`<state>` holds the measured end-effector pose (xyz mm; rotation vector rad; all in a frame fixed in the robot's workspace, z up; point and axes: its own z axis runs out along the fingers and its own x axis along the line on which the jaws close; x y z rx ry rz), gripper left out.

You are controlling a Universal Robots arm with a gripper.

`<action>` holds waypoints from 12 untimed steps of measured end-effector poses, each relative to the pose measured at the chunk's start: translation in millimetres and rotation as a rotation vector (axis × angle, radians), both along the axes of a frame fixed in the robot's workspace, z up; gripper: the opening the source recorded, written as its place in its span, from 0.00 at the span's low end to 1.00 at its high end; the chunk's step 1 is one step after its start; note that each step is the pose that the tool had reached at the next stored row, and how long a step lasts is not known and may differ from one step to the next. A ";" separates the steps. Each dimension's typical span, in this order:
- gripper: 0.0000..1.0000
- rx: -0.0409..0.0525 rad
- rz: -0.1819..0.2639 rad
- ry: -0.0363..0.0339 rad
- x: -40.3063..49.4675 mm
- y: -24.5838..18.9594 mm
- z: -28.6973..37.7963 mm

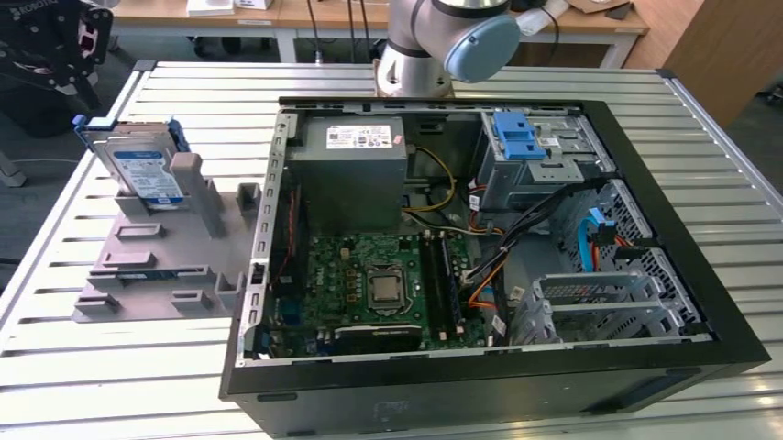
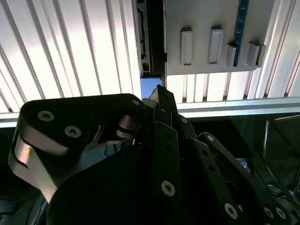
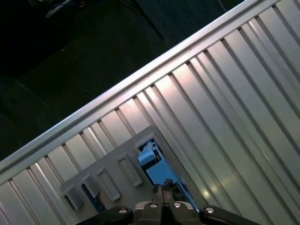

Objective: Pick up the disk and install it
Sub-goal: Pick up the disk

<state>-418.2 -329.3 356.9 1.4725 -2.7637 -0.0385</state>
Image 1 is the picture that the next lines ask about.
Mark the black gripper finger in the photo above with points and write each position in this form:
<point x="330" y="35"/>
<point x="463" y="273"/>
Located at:
<point x="67" y="73"/>
<point x="19" y="73"/>

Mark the hard disk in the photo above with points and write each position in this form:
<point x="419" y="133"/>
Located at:
<point x="143" y="174"/>

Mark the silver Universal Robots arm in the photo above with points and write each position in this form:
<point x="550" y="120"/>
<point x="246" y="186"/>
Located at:
<point x="417" y="69"/>

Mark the silver disk bay cage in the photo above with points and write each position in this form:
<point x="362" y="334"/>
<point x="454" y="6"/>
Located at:
<point x="602" y="308"/>

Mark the wooden office desk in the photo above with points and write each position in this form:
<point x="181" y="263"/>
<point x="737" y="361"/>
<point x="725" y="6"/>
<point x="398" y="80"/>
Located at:
<point x="587" y="25"/>
<point x="159" y="14"/>

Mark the white table foot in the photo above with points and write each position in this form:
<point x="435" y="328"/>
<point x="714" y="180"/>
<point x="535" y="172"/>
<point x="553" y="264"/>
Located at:
<point x="12" y="174"/>

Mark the large white box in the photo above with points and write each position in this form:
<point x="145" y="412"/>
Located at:
<point x="211" y="7"/>

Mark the small white box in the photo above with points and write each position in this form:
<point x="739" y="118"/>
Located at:
<point x="251" y="3"/>

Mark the grey parts rack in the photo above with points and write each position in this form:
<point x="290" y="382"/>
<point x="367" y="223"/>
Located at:
<point x="178" y="249"/>

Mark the bare RAM stick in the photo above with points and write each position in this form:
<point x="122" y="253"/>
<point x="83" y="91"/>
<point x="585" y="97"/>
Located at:
<point x="153" y="275"/>

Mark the grey power supply unit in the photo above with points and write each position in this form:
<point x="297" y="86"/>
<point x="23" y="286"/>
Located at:
<point x="343" y="192"/>

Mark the green motherboard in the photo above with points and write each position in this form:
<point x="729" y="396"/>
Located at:
<point x="334" y="275"/>

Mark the silver CPU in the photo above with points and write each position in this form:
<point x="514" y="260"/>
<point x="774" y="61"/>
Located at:
<point x="386" y="289"/>

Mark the blue plastic drive latch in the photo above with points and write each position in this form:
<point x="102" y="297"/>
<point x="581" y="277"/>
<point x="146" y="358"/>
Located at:
<point x="517" y="137"/>

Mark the black RAM slot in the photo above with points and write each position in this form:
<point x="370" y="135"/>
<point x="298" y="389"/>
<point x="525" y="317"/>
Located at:
<point x="434" y="293"/>

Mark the black graphics card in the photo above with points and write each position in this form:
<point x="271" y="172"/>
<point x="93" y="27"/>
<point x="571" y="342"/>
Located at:
<point x="379" y="339"/>

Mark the white plastic tube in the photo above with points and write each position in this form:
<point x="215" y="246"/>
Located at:
<point x="538" y="18"/>

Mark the installed RAM stick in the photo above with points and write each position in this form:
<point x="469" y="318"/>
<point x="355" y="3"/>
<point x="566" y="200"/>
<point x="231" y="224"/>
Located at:
<point x="454" y="298"/>

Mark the silver optical drive cage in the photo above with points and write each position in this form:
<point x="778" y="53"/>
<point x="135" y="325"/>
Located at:
<point x="551" y="173"/>

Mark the brown cardboard box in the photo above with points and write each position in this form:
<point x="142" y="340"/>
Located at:
<point x="597" y="7"/>

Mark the black open PC case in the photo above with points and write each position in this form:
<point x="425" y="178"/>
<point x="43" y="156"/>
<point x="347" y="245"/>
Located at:
<point x="429" y="403"/>

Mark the wooden cabinet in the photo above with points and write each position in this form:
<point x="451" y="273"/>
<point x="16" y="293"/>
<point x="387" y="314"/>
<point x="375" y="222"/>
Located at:
<point x="734" y="55"/>

